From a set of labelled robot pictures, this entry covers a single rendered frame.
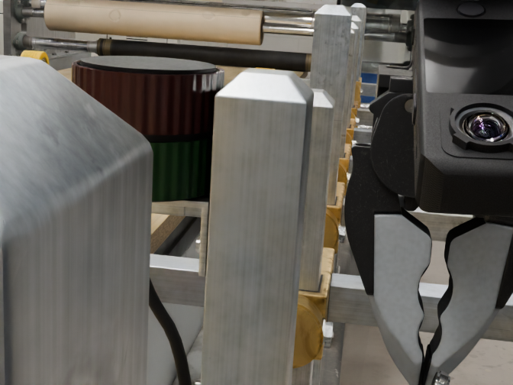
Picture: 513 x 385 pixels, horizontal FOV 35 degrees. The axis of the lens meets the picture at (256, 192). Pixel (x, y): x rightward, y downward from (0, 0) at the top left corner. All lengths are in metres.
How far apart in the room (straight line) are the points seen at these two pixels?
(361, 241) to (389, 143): 0.05
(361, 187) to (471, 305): 0.08
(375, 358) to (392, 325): 2.40
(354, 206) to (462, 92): 0.09
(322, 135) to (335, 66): 0.25
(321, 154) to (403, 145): 0.20
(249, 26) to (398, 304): 2.54
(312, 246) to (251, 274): 0.26
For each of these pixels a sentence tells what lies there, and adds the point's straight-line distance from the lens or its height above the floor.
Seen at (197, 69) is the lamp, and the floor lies 1.15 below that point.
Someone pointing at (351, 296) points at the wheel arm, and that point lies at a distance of 0.63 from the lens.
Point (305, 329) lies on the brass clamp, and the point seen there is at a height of 0.95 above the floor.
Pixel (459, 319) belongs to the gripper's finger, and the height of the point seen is 1.03.
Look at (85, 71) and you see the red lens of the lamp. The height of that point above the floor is 1.14.
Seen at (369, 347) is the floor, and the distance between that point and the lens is 2.87.
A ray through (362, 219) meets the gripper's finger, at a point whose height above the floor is 1.08.
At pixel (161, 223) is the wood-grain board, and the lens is 0.97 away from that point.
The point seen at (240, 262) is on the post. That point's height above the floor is 1.07.
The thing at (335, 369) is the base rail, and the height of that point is 0.70.
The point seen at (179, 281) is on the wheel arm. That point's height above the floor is 0.95.
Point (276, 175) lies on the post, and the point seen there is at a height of 1.11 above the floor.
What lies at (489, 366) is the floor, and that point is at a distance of 2.87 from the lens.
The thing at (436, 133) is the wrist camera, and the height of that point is 1.13.
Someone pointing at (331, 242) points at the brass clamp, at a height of 0.94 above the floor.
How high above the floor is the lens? 1.18
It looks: 14 degrees down
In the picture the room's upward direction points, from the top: 4 degrees clockwise
